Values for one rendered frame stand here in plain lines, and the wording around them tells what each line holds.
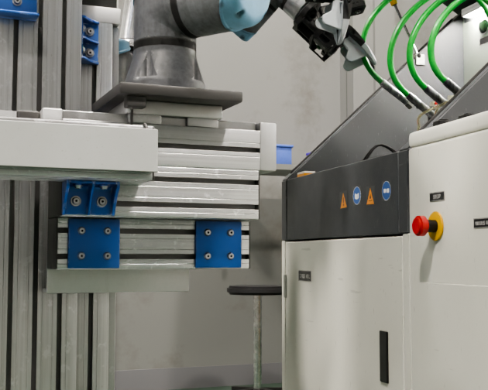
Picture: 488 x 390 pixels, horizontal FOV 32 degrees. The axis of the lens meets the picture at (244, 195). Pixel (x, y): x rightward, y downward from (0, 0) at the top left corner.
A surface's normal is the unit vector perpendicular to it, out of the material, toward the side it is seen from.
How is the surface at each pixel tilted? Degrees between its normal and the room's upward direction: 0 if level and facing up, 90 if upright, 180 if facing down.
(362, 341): 90
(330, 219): 90
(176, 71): 73
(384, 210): 90
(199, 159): 90
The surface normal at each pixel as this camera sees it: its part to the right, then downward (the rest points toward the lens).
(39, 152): 0.38, -0.07
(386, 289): -0.96, -0.02
